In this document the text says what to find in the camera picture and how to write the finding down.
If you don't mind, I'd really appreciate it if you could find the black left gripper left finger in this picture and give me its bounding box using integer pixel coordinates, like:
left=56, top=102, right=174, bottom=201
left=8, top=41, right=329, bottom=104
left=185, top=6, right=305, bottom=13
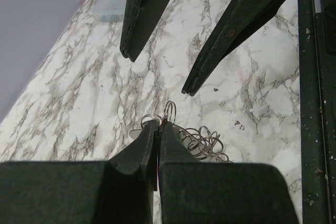
left=1, top=120, right=158, bottom=223

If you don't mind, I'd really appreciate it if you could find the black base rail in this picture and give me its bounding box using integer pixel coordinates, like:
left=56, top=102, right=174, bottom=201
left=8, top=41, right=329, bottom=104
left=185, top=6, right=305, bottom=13
left=298, top=0, right=335, bottom=223

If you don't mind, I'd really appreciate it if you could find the clear plastic organizer box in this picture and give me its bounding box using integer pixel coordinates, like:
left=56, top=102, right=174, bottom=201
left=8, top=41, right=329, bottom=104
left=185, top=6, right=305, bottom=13
left=92, top=0, right=127, bottom=23

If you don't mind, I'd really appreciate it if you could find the silver keyring chain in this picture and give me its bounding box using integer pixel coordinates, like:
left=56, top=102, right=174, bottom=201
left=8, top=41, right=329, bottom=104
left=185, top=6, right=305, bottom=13
left=140, top=100, right=233, bottom=164

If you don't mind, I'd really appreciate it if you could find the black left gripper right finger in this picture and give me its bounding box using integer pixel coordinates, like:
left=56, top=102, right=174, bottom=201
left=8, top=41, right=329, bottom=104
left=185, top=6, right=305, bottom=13
left=158, top=122, right=299, bottom=223

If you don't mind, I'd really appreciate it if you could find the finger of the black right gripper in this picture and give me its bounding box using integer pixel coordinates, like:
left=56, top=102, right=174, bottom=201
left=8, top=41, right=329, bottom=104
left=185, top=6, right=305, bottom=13
left=182, top=0, right=286, bottom=96
left=120, top=0, right=170, bottom=62

